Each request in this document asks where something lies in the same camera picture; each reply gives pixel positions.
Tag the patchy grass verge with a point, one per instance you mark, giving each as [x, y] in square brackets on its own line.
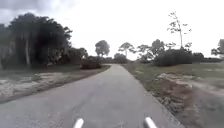
[186, 91]
[30, 83]

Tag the tall thin bare tree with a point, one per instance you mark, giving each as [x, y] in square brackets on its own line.
[180, 31]

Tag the robot's own part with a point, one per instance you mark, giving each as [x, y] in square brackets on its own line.
[78, 123]
[150, 123]

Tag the dark clump of trees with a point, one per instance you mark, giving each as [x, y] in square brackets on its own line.
[36, 40]

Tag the grey asphalt road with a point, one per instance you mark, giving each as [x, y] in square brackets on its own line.
[110, 96]

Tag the round-crowned tree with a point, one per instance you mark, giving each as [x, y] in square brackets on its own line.
[102, 48]

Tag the dark bush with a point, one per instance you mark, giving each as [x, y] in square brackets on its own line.
[120, 58]
[90, 63]

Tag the thicket of dark bushes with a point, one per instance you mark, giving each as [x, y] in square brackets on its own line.
[173, 57]

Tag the flat-crowned tree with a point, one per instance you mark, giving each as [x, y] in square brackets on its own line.
[126, 47]

